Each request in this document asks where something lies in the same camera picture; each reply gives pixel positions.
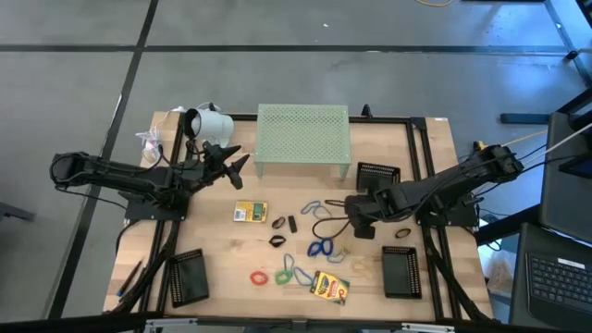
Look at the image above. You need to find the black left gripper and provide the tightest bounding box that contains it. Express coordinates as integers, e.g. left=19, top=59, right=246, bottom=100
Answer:
left=196, top=141, right=251, bottom=191

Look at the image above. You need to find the black mesh tray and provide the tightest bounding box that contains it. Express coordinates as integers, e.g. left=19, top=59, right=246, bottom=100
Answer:
left=355, top=161, right=401, bottom=193
left=381, top=245, right=423, bottom=300
left=166, top=248, right=210, bottom=309

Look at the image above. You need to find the yellow green card pack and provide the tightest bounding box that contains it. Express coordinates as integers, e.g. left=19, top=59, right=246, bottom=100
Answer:
left=232, top=199, right=269, bottom=224

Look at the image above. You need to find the blue spiral coil wristband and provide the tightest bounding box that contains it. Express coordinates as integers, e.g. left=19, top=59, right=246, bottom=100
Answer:
left=306, top=237, right=335, bottom=259

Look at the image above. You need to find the yellow green crayon box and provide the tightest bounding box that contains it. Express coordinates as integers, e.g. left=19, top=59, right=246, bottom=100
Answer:
left=308, top=270, right=352, bottom=306

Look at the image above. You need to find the black desk beam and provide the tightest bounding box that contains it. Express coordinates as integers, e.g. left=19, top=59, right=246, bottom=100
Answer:
left=474, top=203, right=542, bottom=246

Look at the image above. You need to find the green perforated metal shelf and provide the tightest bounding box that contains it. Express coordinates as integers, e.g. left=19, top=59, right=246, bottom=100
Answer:
left=253, top=103, right=352, bottom=179

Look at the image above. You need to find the dark pencil blue tip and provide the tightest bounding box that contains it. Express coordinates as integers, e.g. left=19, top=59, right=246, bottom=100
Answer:
left=116, top=257, right=145, bottom=298

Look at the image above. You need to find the black flat floor bar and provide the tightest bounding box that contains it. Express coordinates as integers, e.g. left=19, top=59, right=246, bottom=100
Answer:
left=499, top=112, right=551, bottom=125

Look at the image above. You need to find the dark grey monitor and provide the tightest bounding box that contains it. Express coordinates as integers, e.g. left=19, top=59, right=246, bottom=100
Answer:
left=538, top=110, right=592, bottom=244

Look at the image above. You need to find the dark grey laptop keyboard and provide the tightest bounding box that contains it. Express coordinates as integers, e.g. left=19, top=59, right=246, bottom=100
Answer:
left=508, top=221, right=592, bottom=332

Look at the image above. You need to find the black rig crossbar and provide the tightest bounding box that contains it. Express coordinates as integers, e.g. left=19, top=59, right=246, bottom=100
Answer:
left=0, top=312, right=510, bottom=333

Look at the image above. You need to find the black device blue screen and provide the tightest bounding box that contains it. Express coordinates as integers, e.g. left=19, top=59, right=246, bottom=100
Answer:
left=558, top=152, right=592, bottom=180

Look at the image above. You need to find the grey floor foot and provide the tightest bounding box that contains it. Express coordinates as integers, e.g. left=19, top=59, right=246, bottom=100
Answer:
left=0, top=201, right=36, bottom=223

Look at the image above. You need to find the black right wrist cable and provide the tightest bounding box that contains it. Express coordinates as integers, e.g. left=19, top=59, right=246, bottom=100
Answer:
left=312, top=216, right=352, bottom=241

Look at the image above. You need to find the black aluminium table frame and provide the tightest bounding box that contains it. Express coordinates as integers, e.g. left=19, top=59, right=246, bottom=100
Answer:
left=110, top=113, right=494, bottom=325

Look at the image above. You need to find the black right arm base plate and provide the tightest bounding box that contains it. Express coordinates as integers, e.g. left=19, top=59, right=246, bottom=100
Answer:
left=413, top=191, right=480, bottom=228

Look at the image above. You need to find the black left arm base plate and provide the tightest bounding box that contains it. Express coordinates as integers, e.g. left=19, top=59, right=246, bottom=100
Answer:
left=124, top=191, right=189, bottom=222

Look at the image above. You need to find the black cable loom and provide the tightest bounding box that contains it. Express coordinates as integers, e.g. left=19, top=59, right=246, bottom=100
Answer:
left=423, top=226, right=499, bottom=324
left=106, top=220, right=182, bottom=315

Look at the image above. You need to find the yellow extension cord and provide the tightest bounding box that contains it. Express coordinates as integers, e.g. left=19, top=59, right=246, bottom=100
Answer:
left=472, top=130, right=549, bottom=154

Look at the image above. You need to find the dark metal desk frame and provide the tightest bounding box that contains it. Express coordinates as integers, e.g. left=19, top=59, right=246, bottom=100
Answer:
left=543, top=0, right=592, bottom=89

